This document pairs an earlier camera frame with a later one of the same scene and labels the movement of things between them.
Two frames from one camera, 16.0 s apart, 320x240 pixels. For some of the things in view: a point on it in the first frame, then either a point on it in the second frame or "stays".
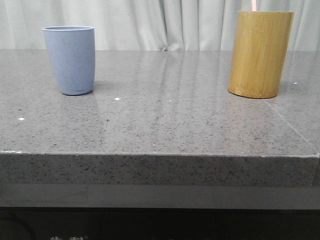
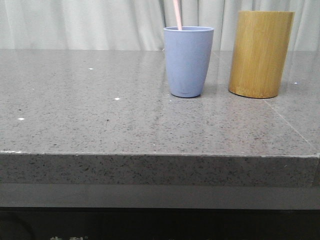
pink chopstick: x=254 y=5 -> x=178 y=15
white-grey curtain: x=151 y=25 stays
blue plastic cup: x=72 y=48 -> x=188 y=52
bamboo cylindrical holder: x=259 y=53 stays
